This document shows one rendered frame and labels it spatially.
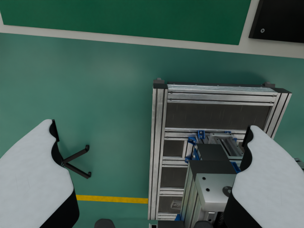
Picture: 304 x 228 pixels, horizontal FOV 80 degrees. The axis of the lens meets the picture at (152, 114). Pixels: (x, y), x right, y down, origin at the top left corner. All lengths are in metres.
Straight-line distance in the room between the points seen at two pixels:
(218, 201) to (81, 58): 1.18
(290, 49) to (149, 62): 0.86
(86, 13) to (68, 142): 1.31
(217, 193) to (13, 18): 0.66
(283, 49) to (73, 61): 1.17
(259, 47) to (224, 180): 0.37
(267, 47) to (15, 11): 0.65
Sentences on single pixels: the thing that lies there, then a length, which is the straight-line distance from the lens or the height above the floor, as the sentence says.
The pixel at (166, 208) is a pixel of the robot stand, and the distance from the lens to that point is 1.84.
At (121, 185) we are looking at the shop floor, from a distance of 1.94.
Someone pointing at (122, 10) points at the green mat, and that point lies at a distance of 0.52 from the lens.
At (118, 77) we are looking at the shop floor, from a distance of 1.34.
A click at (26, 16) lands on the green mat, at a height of 0.75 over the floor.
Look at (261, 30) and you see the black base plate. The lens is 0.57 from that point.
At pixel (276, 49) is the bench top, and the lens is 0.63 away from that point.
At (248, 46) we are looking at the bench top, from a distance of 0.59.
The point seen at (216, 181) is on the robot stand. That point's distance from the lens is 0.53.
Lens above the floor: 1.27
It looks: 63 degrees down
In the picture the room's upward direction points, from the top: 179 degrees clockwise
